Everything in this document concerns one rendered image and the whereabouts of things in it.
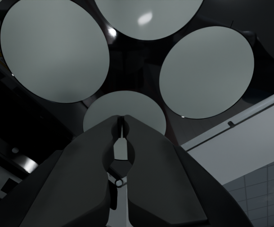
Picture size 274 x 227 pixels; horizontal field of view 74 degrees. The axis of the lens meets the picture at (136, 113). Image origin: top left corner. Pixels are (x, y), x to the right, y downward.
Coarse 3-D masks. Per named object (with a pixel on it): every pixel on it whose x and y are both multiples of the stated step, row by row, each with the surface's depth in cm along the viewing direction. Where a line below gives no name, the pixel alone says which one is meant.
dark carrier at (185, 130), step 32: (224, 0) 16; (256, 0) 16; (256, 32) 17; (0, 64) 18; (128, 64) 18; (160, 64) 18; (256, 64) 19; (32, 96) 19; (96, 96) 20; (160, 96) 20; (256, 96) 21; (64, 128) 22; (192, 128) 22
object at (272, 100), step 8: (272, 96) 21; (256, 104) 21; (264, 104) 21; (272, 104) 21; (248, 112) 22; (256, 112) 21; (232, 120) 22; (240, 120) 22; (216, 128) 23; (224, 128) 22; (200, 136) 23; (208, 136) 23; (184, 144) 24; (192, 144) 23; (200, 144) 23; (120, 184) 26
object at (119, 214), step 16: (0, 96) 22; (16, 96) 23; (16, 112) 23; (32, 112) 24; (0, 128) 19; (32, 128) 25; (48, 128) 25; (0, 144) 18; (16, 144) 20; (64, 144) 26; (0, 160) 18; (16, 160) 19; (32, 160) 20; (112, 192) 31; (112, 208) 28; (112, 224) 25
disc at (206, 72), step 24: (192, 48) 18; (216, 48) 18; (240, 48) 18; (168, 72) 19; (192, 72) 19; (216, 72) 19; (240, 72) 19; (168, 96) 20; (192, 96) 20; (216, 96) 20; (240, 96) 21
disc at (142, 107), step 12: (108, 96) 20; (120, 96) 20; (132, 96) 20; (144, 96) 20; (96, 108) 20; (108, 108) 21; (120, 108) 21; (132, 108) 21; (144, 108) 21; (156, 108) 21; (84, 120) 21; (96, 120) 21; (144, 120) 22; (156, 120) 22; (120, 144) 23; (120, 156) 24
